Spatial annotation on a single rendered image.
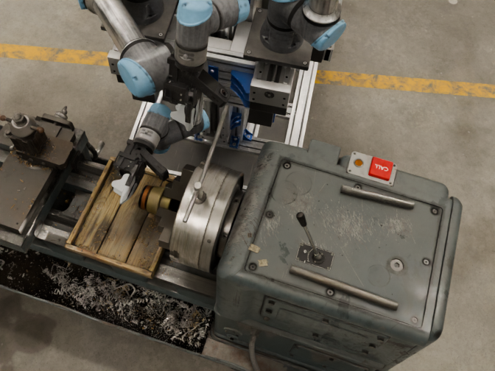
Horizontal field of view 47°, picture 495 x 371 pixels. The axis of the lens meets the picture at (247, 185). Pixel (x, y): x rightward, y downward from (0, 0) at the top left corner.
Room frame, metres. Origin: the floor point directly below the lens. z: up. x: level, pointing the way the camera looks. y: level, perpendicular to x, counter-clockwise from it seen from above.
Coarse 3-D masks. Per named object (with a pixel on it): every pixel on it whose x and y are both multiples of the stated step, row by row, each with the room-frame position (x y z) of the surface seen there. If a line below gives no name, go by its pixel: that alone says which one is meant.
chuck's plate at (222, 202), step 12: (228, 180) 0.74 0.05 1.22; (240, 180) 0.81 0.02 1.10; (228, 192) 0.70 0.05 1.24; (216, 204) 0.66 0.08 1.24; (228, 204) 0.69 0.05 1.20; (216, 216) 0.63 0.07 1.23; (216, 228) 0.60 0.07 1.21; (204, 240) 0.57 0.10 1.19; (216, 240) 0.58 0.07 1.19; (204, 252) 0.55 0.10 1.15; (216, 252) 0.58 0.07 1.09; (204, 264) 0.53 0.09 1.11; (216, 264) 0.58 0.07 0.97
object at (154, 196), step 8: (144, 192) 0.73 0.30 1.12; (152, 192) 0.73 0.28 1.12; (160, 192) 0.73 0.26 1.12; (144, 200) 0.71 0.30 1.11; (152, 200) 0.71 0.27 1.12; (160, 200) 0.71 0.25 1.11; (168, 200) 0.71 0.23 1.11; (144, 208) 0.69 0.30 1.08; (152, 208) 0.69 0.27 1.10; (168, 208) 0.69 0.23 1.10
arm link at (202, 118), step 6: (174, 42) 1.05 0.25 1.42; (174, 48) 1.03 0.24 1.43; (204, 66) 1.04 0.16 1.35; (198, 114) 1.05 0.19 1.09; (204, 114) 1.10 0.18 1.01; (198, 120) 1.05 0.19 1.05; (204, 120) 1.08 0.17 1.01; (180, 126) 1.04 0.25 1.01; (198, 126) 1.05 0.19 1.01; (204, 126) 1.07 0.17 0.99; (186, 132) 1.03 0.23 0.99; (192, 132) 1.04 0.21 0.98
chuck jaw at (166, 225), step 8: (160, 208) 0.69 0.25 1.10; (160, 216) 0.66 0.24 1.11; (168, 216) 0.66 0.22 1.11; (160, 224) 0.64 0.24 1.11; (168, 224) 0.64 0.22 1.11; (160, 232) 0.63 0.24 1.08; (168, 232) 0.61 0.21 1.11; (160, 240) 0.58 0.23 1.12; (168, 240) 0.59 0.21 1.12; (168, 248) 0.57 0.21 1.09; (176, 256) 0.55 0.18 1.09
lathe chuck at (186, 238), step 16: (192, 176) 0.74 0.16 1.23; (208, 176) 0.75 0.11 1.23; (224, 176) 0.76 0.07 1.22; (192, 192) 0.69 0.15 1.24; (208, 192) 0.69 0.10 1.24; (192, 208) 0.64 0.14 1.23; (208, 208) 0.65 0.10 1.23; (176, 224) 0.60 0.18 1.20; (192, 224) 0.61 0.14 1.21; (176, 240) 0.57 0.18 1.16; (192, 240) 0.57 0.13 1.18; (192, 256) 0.54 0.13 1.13
